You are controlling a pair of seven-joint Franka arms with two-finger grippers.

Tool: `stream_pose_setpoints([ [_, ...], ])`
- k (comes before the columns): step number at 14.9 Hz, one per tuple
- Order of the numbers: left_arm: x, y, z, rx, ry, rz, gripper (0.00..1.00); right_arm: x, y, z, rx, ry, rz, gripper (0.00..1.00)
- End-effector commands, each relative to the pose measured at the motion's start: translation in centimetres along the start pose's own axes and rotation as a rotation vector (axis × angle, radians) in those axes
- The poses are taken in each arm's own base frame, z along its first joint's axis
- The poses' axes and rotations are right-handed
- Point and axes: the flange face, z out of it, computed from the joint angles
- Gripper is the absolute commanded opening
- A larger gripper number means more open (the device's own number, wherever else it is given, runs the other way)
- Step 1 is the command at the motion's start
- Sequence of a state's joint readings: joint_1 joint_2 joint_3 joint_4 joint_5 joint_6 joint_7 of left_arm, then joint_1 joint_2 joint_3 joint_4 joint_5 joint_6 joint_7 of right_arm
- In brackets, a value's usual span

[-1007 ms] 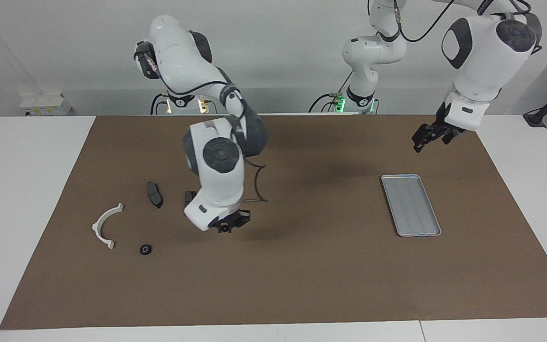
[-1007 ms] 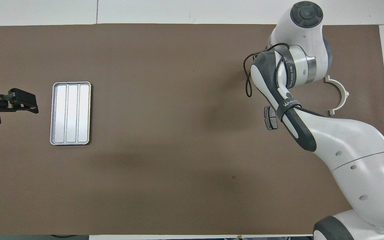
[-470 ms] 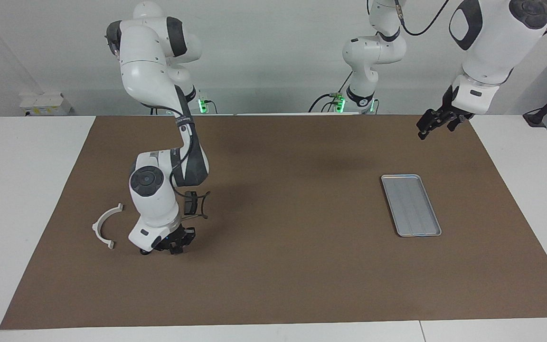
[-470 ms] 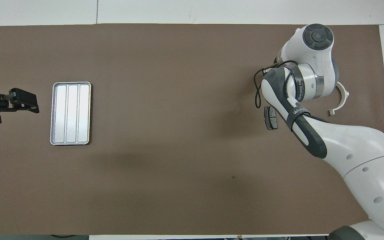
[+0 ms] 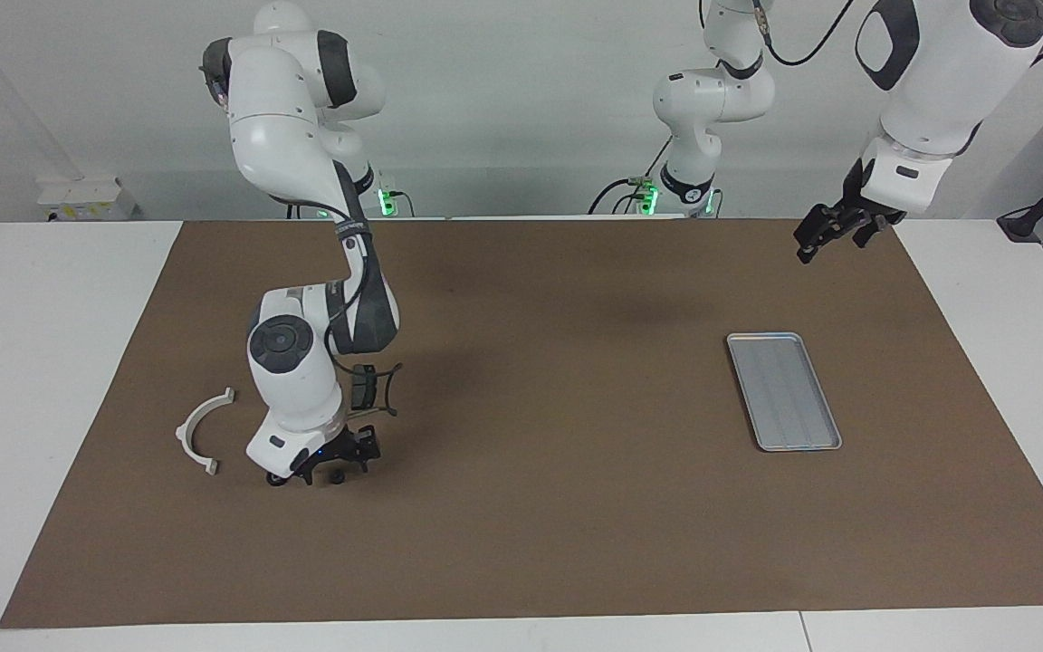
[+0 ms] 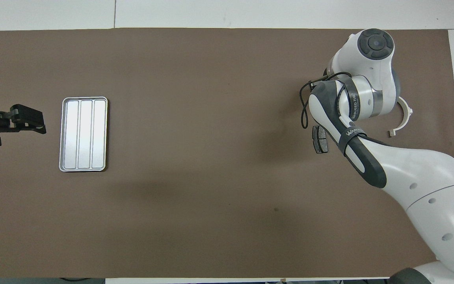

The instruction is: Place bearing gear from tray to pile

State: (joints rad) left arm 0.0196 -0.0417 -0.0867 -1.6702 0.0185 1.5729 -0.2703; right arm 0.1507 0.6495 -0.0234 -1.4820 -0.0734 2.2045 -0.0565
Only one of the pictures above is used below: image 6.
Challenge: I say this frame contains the silver metal tray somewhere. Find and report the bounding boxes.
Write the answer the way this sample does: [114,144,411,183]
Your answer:
[59,96,109,173]

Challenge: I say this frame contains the brown table mat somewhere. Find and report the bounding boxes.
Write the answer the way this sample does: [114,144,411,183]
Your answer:
[0,28,454,279]

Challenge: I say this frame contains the rectangular dark brake pad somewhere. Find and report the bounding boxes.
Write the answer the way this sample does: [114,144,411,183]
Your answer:
[312,125,329,155]

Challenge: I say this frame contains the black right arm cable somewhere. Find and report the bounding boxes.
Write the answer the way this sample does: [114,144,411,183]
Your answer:
[299,71,352,129]

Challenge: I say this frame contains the white semicircular plastic bracket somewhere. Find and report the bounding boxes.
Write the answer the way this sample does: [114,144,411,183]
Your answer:
[387,96,414,138]

